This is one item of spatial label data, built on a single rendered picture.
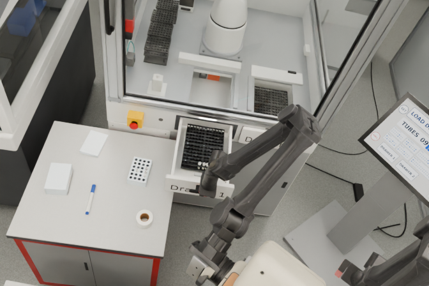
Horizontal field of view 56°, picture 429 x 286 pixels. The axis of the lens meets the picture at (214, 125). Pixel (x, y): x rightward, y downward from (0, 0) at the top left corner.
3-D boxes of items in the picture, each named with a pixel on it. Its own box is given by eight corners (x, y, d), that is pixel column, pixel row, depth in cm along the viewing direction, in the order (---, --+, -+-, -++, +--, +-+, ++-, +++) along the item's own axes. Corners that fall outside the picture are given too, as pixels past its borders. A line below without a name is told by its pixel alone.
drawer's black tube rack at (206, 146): (219, 177, 180) (221, 169, 175) (180, 170, 179) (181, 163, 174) (222, 137, 194) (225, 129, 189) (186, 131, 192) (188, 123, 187)
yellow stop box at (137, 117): (142, 129, 188) (142, 120, 183) (126, 127, 188) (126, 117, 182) (143, 121, 192) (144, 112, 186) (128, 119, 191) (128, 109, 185)
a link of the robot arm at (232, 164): (293, 112, 118) (319, 131, 122) (294, 99, 122) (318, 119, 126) (205, 171, 145) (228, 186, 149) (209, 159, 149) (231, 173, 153)
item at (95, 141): (97, 158, 184) (97, 156, 183) (79, 152, 185) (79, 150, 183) (108, 136, 192) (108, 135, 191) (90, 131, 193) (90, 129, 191)
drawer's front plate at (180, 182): (229, 200, 176) (234, 188, 167) (163, 190, 173) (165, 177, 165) (229, 196, 177) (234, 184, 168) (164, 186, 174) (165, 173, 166)
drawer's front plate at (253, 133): (295, 151, 198) (302, 138, 189) (238, 142, 196) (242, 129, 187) (295, 149, 199) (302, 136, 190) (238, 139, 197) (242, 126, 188)
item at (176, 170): (226, 194, 175) (229, 188, 171) (168, 185, 173) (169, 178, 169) (231, 123, 200) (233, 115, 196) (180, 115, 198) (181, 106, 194)
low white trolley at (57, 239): (154, 305, 221) (163, 256, 162) (39, 290, 216) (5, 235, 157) (170, 209, 257) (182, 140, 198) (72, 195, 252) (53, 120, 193)
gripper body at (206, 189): (217, 176, 164) (220, 167, 158) (214, 199, 158) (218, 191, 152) (201, 173, 164) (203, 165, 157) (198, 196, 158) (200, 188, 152)
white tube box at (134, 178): (145, 187, 179) (145, 183, 176) (126, 183, 179) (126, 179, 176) (151, 164, 187) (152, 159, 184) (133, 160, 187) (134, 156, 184)
